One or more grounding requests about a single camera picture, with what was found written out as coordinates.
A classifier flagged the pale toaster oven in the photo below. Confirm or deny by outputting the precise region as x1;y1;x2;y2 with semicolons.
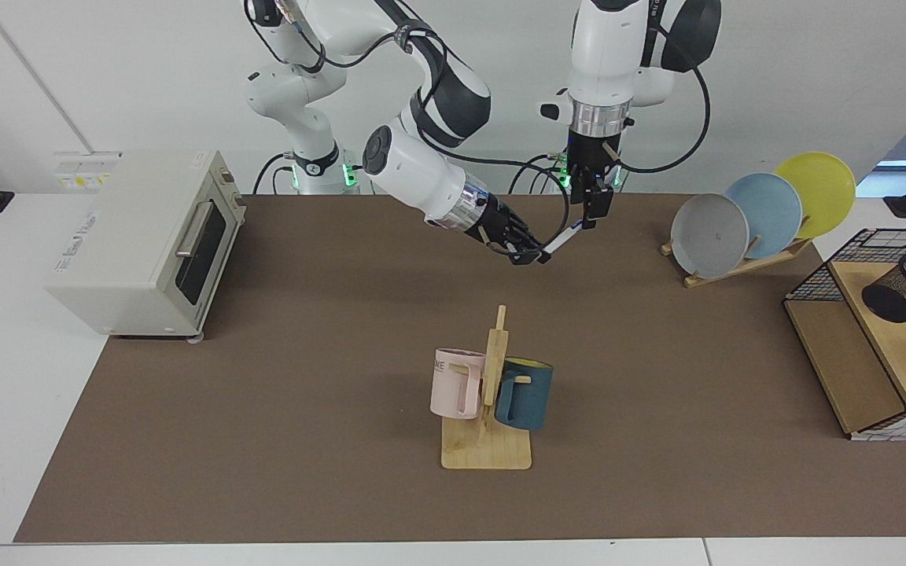
44;149;248;340

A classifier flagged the yellow plate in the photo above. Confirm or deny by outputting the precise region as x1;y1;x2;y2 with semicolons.
774;152;857;241

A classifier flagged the blue and white marker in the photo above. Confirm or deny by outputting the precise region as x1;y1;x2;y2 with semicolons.
542;223;581;257

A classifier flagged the black base cable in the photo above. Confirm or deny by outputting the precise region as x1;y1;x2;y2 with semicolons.
252;153;296;195
510;153;572;195

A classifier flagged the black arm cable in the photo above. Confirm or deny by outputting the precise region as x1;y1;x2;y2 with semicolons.
437;149;572;259
618;22;713;175

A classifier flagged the pink cup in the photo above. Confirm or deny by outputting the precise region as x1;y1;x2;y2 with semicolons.
430;347;487;421

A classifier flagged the teal cup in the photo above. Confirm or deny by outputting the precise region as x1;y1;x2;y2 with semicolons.
494;358;554;432

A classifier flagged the wire basket with wooden floor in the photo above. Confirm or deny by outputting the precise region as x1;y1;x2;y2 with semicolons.
783;228;906;443

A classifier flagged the brown table cloth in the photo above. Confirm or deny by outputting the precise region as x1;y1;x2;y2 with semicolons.
13;194;906;543

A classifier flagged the white outlet box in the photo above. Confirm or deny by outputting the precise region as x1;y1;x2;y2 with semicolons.
54;151;122;193

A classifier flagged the light blue plate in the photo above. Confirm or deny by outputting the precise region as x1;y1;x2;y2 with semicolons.
724;173;804;260

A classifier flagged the wooden plate rack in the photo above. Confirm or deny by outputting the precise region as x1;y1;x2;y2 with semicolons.
660;236;813;289

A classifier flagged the wooden cup stand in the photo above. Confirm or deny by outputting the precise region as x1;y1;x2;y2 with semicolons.
441;305;532;471

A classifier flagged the grey plate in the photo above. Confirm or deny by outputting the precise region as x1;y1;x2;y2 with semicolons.
670;194;750;280

